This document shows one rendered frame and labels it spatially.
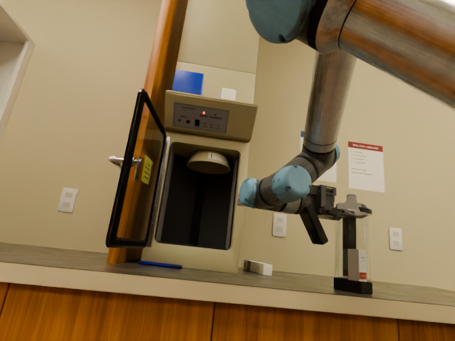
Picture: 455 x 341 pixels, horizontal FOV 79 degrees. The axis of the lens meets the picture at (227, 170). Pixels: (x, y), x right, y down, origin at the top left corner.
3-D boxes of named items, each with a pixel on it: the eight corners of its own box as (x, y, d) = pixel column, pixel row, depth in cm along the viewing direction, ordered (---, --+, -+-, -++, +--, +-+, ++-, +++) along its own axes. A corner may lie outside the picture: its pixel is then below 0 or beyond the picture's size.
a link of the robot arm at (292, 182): (308, 149, 62) (282, 163, 72) (275, 174, 57) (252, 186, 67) (328, 178, 62) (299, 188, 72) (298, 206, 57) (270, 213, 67)
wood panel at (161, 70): (138, 256, 127) (183, 11, 165) (145, 257, 127) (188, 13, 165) (105, 262, 80) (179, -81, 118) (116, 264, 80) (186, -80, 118)
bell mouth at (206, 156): (187, 170, 118) (188, 158, 120) (227, 176, 119) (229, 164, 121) (185, 158, 101) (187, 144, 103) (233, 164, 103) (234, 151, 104)
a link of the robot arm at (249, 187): (250, 203, 65) (235, 208, 73) (290, 210, 69) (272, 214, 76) (252, 172, 68) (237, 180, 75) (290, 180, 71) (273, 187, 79)
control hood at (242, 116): (164, 129, 102) (168, 105, 104) (250, 142, 104) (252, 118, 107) (160, 116, 91) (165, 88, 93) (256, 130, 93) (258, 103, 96)
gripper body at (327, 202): (338, 187, 78) (302, 180, 74) (339, 218, 75) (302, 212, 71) (320, 192, 84) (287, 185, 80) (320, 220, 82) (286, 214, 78)
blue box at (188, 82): (173, 105, 104) (177, 84, 106) (200, 109, 105) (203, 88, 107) (171, 91, 94) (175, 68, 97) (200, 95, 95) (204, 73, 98)
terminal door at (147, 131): (145, 247, 89) (166, 133, 100) (107, 247, 59) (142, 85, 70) (143, 247, 89) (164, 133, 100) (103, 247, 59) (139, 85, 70)
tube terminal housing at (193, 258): (151, 260, 113) (179, 93, 134) (229, 268, 116) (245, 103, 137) (139, 263, 89) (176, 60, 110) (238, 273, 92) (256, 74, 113)
